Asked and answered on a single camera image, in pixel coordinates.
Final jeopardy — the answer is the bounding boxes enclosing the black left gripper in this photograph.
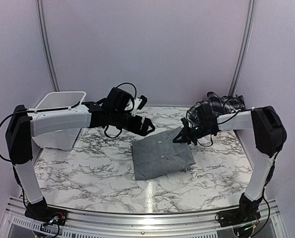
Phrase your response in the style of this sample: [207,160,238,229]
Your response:
[110,110,156,136]

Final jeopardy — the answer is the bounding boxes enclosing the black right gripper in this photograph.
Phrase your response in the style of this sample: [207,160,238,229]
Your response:
[173,122,213,145]

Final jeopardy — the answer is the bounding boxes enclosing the grey button-up shirt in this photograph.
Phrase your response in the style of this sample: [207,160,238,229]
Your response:
[131,127,196,180]

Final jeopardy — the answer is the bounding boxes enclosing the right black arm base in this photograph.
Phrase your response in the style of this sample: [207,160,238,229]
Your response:
[215,193,263,227]

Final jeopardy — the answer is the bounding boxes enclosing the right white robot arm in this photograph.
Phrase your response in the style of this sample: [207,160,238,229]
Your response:
[172,106,287,201]

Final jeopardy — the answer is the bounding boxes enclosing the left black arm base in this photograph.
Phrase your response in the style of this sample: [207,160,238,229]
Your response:
[24,197,68,226]

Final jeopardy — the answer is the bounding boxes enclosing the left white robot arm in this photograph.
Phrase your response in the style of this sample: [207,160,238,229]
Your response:
[5,102,155,221]

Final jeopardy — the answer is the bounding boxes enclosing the white plastic laundry bin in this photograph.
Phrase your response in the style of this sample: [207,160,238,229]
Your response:
[28,91,91,151]

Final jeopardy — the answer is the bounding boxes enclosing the black white plaid shirt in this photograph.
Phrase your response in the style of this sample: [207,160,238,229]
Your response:
[186,92,246,125]

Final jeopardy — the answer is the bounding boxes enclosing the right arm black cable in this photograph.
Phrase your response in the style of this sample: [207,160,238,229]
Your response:
[194,133,217,147]

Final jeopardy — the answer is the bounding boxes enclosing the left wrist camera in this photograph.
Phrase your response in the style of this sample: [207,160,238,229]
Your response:
[105,87,134,112]

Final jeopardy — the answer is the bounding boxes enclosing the right aluminium wall post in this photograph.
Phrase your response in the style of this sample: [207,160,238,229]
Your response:
[228,0,256,96]

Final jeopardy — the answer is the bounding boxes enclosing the aluminium wall post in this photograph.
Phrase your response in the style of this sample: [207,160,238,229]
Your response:
[36,0,60,92]
[228,0,256,96]

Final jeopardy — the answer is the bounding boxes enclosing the aluminium front frame rail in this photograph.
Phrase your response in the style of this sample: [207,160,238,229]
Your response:
[0,197,287,238]

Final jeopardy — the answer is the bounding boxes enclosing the left aluminium wall post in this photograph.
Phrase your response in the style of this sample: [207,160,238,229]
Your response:
[36,0,60,92]

